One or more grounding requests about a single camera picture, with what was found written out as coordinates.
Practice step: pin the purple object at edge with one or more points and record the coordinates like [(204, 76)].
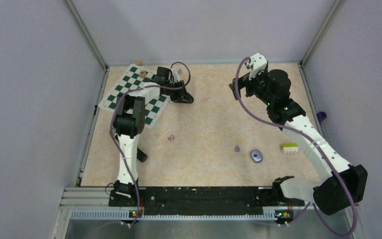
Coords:
[(321, 116)]

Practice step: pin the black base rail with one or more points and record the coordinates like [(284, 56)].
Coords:
[(202, 201)]

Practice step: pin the green white toy brick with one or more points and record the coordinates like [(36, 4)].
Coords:
[(289, 148)]

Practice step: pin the green white chessboard mat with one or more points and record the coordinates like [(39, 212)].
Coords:
[(131, 80)]

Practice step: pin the grey purple charging case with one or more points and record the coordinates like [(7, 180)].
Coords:
[(256, 155)]

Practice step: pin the white perforated cable duct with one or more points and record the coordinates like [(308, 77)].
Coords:
[(121, 214)]

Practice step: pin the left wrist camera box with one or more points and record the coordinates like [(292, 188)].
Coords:
[(176, 75)]

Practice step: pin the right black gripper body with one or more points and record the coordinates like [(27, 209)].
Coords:
[(251, 86)]

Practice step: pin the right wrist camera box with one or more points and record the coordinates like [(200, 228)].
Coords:
[(257, 63)]

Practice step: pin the wooden chess piece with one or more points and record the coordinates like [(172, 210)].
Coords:
[(142, 74)]

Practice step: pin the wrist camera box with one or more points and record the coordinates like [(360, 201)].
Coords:
[(176, 75), (257, 63)]

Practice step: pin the black cuboid bar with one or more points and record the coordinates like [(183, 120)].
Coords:
[(141, 156)]

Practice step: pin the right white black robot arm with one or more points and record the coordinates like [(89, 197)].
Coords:
[(342, 184)]

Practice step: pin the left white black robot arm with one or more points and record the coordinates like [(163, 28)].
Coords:
[(128, 122)]

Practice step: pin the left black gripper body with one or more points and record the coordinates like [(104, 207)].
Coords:
[(176, 90)]

